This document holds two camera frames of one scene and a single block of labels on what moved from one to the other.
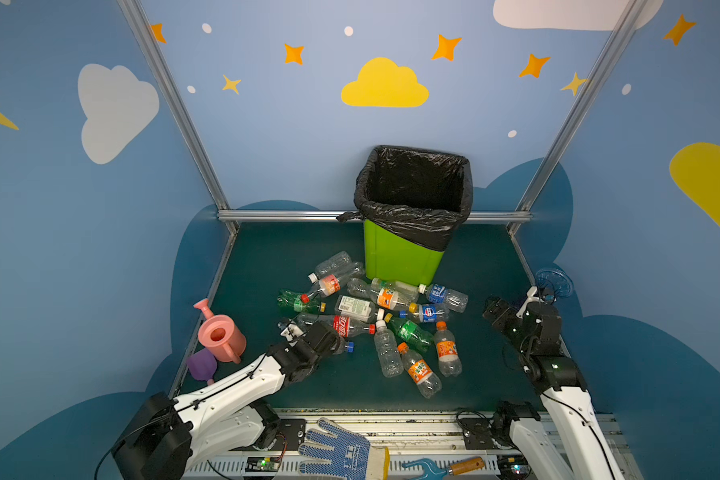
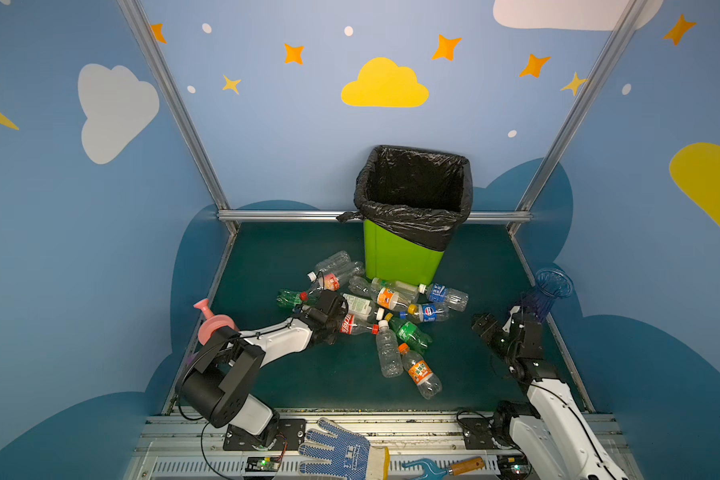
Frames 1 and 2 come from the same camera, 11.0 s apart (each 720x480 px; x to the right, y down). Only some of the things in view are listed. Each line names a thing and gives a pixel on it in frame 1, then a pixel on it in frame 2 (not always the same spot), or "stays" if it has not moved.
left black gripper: (322, 335) → (333, 310)
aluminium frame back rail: (332, 215) stays
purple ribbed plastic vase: (554, 283) stays
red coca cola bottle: (347, 327) stays
